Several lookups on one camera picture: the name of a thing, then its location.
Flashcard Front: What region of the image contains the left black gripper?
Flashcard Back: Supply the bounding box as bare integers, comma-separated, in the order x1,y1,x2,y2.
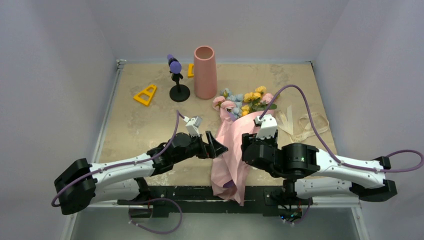
172,130,227,164

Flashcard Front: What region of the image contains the pink flower bouquet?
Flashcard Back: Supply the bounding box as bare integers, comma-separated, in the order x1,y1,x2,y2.
210,86,274,206

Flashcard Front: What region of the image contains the cream printed ribbon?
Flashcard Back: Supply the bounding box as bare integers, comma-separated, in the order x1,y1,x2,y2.
274,105,330,143

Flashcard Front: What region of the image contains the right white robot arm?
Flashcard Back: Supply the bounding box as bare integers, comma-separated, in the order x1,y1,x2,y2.
241,133,398,204

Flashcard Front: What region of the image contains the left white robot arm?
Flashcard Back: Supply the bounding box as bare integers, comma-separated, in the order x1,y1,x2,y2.
51,131,228,215

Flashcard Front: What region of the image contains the pink tall vase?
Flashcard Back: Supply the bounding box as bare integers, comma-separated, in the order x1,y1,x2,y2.
193,45,218,100

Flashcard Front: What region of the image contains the yellow block behind vase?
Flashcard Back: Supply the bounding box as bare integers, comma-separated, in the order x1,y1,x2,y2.
187,63,194,79

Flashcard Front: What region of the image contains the black stand purple microphone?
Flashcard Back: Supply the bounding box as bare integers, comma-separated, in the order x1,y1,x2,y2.
167,54,190,103

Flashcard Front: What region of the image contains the yellow triangular block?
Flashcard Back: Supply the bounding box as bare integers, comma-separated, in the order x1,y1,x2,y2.
133,84,157,107

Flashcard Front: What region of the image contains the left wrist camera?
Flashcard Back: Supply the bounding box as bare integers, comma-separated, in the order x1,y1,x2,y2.
183,116,203,137

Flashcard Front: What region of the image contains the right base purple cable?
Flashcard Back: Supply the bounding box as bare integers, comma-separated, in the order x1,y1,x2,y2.
281,198,312,226

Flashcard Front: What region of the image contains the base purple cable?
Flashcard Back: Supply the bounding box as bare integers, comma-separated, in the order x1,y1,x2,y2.
128,198,184,235
281,198,312,226

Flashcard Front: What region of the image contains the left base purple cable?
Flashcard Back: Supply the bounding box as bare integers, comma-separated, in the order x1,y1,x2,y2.
128,198,184,235

